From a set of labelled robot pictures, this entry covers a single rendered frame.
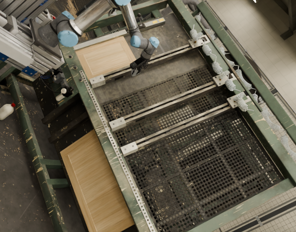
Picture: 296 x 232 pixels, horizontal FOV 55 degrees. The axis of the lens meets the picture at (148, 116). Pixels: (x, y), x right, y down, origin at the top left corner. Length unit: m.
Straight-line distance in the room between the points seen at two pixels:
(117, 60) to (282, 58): 5.51
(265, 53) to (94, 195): 6.11
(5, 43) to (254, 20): 7.19
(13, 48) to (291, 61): 6.59
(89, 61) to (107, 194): 1.21
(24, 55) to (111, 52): 1.07
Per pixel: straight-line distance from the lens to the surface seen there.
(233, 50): 3.28
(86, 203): 2.64
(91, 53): 2.77
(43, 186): 2.65
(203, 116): 2.46
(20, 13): 2.12
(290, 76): 7.42
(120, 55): 2.74
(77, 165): 2.70
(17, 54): 1.89
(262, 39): 7.98
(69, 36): 1.83
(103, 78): 2.53
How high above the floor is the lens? 1.77
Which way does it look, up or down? 14 degrees down
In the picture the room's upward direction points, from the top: 57 degrees clockwise
